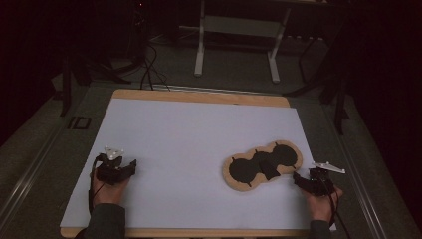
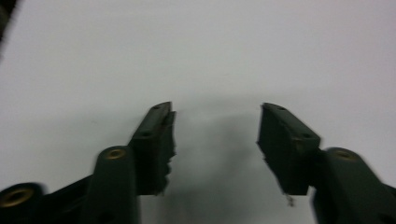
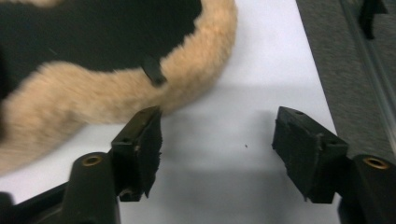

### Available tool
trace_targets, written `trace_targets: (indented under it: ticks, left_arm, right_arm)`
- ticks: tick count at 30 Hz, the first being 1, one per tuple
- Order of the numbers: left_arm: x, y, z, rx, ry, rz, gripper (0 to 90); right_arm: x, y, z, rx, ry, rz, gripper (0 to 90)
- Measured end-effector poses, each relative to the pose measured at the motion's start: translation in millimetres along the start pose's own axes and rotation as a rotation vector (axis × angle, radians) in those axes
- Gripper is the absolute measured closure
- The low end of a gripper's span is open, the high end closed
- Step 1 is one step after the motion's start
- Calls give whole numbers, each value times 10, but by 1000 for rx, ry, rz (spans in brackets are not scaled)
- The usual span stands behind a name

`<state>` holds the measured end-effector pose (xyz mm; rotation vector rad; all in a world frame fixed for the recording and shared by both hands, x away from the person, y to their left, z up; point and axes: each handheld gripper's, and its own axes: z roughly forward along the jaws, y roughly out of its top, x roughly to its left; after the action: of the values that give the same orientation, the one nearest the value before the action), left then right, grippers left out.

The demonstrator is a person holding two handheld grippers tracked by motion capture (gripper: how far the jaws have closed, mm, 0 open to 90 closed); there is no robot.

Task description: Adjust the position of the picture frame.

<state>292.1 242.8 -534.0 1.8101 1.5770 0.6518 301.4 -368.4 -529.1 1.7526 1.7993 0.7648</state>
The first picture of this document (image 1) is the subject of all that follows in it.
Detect white table mat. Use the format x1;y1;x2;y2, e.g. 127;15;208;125
59;98;336;231

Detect black floor cables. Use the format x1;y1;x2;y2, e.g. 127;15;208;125
138;43;172;92

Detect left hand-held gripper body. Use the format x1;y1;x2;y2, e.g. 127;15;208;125
94;144;124;185

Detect black stand with angled legs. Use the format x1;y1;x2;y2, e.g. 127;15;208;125
283;33;351;135

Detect wooden tray with black cutouts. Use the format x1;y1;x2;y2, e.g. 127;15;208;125
222;139;304;193

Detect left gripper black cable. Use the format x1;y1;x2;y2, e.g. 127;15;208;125
87;154;102;214

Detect person's left hand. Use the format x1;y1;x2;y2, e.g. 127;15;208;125
91;168;130;207

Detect person's right hand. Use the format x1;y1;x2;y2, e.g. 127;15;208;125
303;185;343;223

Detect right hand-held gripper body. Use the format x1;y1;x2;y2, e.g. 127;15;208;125
308;161;346;197

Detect white metal stand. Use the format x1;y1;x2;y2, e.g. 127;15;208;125
193;0;293;84

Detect silver metal strip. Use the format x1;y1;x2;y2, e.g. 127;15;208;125
150;84;283;98

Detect black rectangular floor bracket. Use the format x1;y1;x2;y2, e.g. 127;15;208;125
68;116;93;130

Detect grey metal floor rail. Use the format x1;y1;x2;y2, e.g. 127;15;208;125
0;125;64;227
322;106;389;239

